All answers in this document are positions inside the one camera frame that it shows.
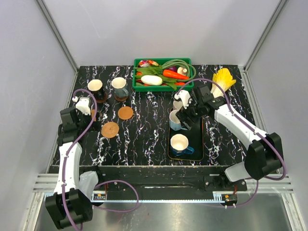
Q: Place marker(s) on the white radish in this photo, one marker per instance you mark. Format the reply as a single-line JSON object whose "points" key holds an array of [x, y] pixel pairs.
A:
{"points": [[151, 80]]}

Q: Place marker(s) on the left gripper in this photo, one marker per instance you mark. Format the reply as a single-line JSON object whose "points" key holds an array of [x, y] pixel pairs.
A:
{"points": [[95, 126]]}

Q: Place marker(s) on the white mushroom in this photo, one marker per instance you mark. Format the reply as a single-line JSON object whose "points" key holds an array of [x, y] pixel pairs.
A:
{"points": [[183, 71]]}

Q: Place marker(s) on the white cup dark body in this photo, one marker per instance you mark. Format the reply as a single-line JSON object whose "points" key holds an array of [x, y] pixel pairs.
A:
{"points": [[95, 86]]}

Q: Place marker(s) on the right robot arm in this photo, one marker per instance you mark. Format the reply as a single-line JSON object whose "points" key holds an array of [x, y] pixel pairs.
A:
{"points": [[264, 153]]}

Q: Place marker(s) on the dark walnut coaster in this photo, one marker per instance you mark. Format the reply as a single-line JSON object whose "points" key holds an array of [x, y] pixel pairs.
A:
{"points": [[101, 98], [120, 99]]}

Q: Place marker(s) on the yellow napa cabbage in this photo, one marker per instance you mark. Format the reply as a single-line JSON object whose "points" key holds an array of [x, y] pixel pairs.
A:
{"points": [[224, 79]]}

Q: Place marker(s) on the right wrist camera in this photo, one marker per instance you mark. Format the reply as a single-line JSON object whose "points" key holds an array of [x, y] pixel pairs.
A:
{"points": [[184, 97]]}

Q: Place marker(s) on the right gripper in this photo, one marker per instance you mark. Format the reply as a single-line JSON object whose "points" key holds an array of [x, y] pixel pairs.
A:
{"points": [[182, 115]]}

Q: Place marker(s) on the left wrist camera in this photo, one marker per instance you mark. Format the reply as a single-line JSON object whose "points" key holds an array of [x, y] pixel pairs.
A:
{"points": [[82, 104]]}

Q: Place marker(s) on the green plastic vegetable tray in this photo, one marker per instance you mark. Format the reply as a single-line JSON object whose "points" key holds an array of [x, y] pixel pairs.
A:
{"points": [[160, 61]]}

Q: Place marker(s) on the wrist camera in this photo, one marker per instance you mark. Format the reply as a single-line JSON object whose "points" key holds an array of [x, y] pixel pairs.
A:
{"points": [[184, 97], [82, 104]]}

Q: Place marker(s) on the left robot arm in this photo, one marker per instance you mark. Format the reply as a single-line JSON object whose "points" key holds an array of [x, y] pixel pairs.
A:
{"points": [[70, 203]]}

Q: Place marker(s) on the black serving tray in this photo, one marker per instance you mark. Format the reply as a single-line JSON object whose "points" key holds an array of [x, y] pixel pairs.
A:
{"points": [[195, 138]]}

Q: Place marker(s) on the colourful snack packet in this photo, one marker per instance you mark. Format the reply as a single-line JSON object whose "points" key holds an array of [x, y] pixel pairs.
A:
{"points": [[147, 63]]}

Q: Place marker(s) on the pink cup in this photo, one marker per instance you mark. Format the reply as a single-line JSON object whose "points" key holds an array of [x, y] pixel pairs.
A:
{"points": [[177, 105]]}

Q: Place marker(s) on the light brown wooden coaster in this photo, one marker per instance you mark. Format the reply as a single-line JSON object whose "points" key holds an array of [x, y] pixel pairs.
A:
{"points": [[125, 113], [93, 115]]}

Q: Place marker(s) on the green long beans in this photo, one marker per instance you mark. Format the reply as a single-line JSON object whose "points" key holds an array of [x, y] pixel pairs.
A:
{"points": [[178, 62]]}

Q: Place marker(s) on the woven rattan coaster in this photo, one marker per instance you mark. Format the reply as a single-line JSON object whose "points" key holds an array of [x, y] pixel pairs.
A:
{"points": [[110, 130]]}

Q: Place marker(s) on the light blue cup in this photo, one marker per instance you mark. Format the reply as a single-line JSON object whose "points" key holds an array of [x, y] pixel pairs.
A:
{"points": [[174, 122]]}

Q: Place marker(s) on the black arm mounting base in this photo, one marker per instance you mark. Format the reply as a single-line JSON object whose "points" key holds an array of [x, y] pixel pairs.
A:
{"points": [[169, 183]]}

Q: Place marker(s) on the leafy green vegetable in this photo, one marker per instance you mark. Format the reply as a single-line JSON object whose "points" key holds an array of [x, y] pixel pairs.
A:
{"points": [[155, 71]]}

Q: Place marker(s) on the grey blue cup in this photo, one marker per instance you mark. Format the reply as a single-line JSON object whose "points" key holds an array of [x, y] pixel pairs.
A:
{"points": [[120, 86]]}

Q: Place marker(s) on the purple onion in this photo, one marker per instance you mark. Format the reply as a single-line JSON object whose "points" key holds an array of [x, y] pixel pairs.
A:
{"points": [[173, 68]]}

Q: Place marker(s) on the dark blue cup front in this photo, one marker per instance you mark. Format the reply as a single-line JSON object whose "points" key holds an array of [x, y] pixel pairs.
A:
{"points": [[180, 145]]}

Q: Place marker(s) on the orange carrot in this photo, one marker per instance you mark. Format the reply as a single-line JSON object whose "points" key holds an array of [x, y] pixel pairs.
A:
{"points": [[174, 75]]}

